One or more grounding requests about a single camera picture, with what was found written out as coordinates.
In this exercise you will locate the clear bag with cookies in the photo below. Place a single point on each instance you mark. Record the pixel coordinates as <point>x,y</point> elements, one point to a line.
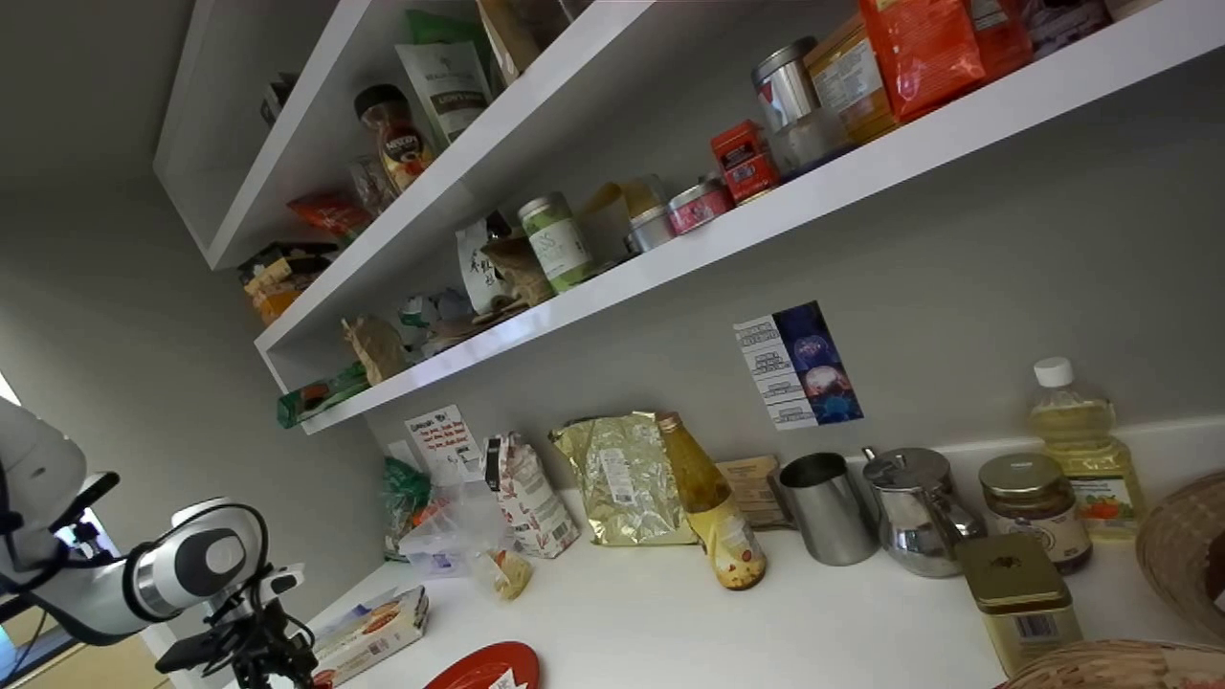
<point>463,543</point>

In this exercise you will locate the gold foil bag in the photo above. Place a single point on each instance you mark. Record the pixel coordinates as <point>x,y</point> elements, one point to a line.
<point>624,480</point>

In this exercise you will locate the pink round tin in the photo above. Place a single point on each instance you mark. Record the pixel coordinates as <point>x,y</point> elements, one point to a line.
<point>699,206</point>

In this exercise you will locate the white red coffee bag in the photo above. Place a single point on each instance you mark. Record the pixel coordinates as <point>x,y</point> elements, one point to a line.
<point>528,491</point>

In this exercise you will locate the tall food carton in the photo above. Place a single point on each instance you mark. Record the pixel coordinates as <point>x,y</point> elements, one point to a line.
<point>516,31</point>

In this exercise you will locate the white round tin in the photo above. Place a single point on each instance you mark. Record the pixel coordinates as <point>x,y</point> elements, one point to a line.
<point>647,228</point>

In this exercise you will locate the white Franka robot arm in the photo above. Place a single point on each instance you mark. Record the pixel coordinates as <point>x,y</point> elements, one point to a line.
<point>192,568</point>

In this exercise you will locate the white wall shelf unit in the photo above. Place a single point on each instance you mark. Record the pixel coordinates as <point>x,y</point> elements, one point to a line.
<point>893,149</point>

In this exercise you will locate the glass jar gold lid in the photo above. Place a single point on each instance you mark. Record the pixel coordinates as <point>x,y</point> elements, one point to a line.
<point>1034,508</point>

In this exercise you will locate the yellow orange packets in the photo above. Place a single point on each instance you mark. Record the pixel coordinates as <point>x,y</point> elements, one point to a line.
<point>271,289</point>

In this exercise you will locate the blue white wall poster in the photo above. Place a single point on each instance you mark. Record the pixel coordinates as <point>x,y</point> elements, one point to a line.
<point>797,364</point>

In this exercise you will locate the red snack bag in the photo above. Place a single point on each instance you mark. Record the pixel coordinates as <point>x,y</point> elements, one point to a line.
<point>999,31</point>

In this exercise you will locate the small wooden box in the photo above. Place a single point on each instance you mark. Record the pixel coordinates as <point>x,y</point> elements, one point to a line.
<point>750,491</point>

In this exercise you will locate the orange foil bag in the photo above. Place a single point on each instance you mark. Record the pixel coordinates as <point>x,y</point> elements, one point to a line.
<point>918,52</point>

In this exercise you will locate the brown crumpled packet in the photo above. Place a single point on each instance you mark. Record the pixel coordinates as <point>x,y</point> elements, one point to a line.
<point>516,270</point>

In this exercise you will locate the brown lidded jar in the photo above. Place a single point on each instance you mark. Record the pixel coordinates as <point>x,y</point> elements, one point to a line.
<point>388,127</point>

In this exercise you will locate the red flat package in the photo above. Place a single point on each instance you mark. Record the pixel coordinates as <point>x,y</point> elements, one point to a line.
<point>331,212</point>

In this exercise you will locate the dark small item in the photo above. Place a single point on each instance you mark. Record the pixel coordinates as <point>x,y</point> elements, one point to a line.
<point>271,99</point>

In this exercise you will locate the gold tea tin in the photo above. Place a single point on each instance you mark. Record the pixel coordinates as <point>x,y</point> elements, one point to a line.
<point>1017,598</point>

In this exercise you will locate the green white bag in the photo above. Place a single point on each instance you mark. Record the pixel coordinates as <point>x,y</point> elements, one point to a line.
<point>442,71</point>

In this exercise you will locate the green flat packet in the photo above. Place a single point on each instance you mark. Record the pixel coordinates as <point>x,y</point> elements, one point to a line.
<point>320,396</point>

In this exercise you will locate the oil bottle white cap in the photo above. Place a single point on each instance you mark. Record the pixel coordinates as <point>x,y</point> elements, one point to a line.
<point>1083,443</point>

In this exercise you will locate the round wicker basket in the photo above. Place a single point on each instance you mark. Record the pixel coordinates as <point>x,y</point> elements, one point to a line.
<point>1186,548</point>

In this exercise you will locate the silver tin can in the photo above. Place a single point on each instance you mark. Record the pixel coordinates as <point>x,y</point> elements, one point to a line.
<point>781,84</point>

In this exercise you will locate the steel cup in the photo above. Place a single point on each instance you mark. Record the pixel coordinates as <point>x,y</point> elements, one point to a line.
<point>828,508</point>

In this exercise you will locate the steel teapot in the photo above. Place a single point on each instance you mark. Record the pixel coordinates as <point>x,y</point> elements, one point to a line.
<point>912,510</point>

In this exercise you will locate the green plastic bag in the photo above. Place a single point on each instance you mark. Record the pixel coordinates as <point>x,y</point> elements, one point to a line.
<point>402,491</point>

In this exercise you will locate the green labelled jar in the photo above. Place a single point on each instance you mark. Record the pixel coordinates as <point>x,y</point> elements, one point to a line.
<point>555,238</point>

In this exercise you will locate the flat wicker basket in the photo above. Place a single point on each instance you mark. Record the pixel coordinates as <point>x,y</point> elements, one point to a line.
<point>1111,669</point>

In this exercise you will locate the brown paper bag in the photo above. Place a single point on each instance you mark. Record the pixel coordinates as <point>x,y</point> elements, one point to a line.
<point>374,348</point>

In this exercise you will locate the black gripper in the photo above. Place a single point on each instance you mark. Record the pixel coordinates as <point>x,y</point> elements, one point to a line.
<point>250,651</point>

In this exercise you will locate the white black printed carton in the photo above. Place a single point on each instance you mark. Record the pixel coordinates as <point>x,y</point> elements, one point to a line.
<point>474,262</point>

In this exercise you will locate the yellow food box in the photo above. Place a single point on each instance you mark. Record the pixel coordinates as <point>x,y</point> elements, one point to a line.
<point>844,80</point>

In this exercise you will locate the white long carton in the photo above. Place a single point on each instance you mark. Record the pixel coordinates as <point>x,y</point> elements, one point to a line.
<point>376,630</point>

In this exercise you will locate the yellow glass bottle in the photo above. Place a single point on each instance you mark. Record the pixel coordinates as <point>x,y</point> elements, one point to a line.
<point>722,522</point>

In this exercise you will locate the yellow brown package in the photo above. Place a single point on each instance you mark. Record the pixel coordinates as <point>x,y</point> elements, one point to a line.
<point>615,212</point>

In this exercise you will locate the red small box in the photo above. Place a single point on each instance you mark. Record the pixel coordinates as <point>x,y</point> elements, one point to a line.
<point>745,158</point>

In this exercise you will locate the clear plastic bag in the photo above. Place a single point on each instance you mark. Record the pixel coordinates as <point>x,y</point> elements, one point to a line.
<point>433,318</point>

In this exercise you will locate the white tea sign paper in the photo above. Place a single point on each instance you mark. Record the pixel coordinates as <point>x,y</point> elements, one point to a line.
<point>442,446</point>

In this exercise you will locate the dark food package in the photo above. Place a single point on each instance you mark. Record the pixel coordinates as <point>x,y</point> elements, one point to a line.
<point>1059,22</point>

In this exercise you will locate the red plate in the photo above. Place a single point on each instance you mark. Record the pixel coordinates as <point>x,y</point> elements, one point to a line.
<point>478,669</point>

